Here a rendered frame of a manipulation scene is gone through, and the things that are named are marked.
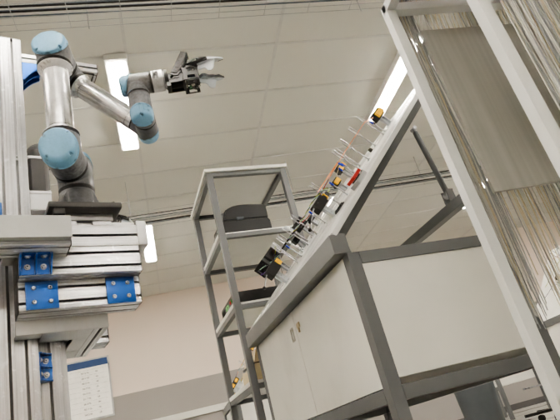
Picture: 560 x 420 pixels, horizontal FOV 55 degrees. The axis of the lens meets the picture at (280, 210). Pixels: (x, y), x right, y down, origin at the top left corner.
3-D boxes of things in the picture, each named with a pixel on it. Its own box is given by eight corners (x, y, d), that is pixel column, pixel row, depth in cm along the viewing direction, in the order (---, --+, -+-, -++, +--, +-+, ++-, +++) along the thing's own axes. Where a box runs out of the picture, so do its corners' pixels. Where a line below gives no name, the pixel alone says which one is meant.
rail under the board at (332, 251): (334, 254, 160) (328, 234, 163) (247, 348, 260) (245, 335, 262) (351, 252, 162) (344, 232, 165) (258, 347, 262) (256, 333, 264)
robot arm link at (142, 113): (157, 131, 186) (153, 106, 190) (152, 112, 176) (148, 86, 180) (135, 135, 185) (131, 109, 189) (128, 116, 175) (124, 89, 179)
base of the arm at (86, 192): (58, 206, 167) (56, 178, 171) (51, 227, 179) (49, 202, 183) (107, 207, 175) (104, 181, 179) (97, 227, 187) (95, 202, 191)
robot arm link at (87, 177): (99, 196, 187) (95, 163, 193) (89, 177, 175) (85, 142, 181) (63, 202, 185) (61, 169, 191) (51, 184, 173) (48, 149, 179)
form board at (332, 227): (250, 336, 263) (247, 334, 263) (338, 195, 317) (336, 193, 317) (336, 236, 163) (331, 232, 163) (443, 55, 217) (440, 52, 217)
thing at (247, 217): (222, 235, 298) (216, 205, 305) (214, 252, 317) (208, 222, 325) (273, 230, 309) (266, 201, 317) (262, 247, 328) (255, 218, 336)
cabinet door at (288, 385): (317, 415, 195) (290, 312, 211) (277, 432, 242) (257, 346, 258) (322, 414, 196) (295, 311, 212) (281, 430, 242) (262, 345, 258)
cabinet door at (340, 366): (380, 389, 149) (339, 259, 165) (316, 416, 195) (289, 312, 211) (387, 387, 150) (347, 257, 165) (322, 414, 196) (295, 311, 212)
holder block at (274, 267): (275, 300, 215) (255, 287, 216) (290, 277, 222) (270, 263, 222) (278, 297, 211) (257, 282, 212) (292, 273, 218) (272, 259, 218)
